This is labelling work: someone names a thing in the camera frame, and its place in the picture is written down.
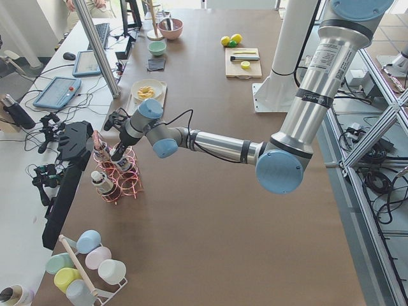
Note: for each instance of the white serving tray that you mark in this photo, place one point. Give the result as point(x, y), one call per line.
point(133, 103)

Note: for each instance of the pink cup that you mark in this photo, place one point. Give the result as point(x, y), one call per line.
point(97, 256)

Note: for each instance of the tea bottle end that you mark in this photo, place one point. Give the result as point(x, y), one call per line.
point(103, 183)
point(101, 152)

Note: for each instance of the yellow plastic knife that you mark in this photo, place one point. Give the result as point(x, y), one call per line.
point(245, 52)

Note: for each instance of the pink ice bowl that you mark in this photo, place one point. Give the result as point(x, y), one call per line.
point(171, 35)

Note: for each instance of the aluminium frame post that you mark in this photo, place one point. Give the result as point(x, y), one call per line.
point(99, 51)

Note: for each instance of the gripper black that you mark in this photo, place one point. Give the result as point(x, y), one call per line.
point(122, 146)

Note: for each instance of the tea bottle left end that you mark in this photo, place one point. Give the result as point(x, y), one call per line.
point(103, 183)

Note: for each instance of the green lime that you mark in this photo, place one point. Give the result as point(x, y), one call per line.
point(232, 44)

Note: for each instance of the lower yellow lemon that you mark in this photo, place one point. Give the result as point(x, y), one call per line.
point(237, 38)

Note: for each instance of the wooden cutting board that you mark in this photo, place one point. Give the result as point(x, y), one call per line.
point(233, 69)

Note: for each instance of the steel muddler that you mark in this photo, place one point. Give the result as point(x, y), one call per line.
point(244, 57)

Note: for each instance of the copper wire bottle rack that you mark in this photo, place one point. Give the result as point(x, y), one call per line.
point(125, 187)

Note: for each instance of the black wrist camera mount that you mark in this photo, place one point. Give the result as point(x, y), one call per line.
point(115, 120)

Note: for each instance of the blue teach pendant far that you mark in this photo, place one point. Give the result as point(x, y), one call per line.
point(86, 64)

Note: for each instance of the white cup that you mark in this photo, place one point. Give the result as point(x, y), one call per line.
point(112, 271)

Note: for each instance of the white cup rack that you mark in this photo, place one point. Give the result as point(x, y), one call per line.
point(103, 292)

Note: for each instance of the upper yellow lemon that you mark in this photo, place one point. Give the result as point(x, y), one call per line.
point(225, 41)

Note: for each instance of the blue teach pendant near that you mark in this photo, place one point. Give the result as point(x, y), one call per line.
point(58, 93)

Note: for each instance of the braided ring bread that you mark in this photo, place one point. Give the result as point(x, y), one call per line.
point(145, 92)

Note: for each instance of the green ceramic bowl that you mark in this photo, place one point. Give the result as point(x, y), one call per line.
point(157, 48)

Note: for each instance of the black handheld controller lower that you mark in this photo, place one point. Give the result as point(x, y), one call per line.
point(46, 175)

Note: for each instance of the half lemon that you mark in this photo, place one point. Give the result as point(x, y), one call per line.
point(245, 64)

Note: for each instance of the tea bottle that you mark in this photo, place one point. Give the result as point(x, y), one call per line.
point(126, 168)

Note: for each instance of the blue cup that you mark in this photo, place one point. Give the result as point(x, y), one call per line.
point(88, 241)

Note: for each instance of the wooden stand base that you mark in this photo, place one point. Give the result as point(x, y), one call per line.
point(154, 34)

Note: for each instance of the black water bottle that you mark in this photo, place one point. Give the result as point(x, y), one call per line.
point(17, 113)

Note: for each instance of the yellow lemon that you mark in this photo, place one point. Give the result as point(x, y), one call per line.
point(237, 38)
point(225, 41)

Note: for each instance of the green cup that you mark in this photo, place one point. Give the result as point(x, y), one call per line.
point(57, 262)

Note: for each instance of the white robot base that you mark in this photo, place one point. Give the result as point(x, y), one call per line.
point(278, 90)

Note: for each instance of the blue teach pendant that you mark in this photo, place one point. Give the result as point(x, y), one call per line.
point(58, 93)
point(86, 64)

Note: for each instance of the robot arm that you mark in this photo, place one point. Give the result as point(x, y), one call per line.
point(347, 26)

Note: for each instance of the grey folded cloth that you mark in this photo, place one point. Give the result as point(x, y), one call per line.
point(156, 64)

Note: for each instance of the grey cup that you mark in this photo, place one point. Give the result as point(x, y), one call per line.
point(79, 295)

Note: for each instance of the yellow cup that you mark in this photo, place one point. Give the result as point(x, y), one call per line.
point(64, 277)

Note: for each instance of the tea bottle right end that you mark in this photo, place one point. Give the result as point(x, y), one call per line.
point(101, 152)

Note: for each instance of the black keyboard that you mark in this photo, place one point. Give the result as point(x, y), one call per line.
point(103, 31)

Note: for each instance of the computer mouse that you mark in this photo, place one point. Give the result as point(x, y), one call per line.
point(69, 56)

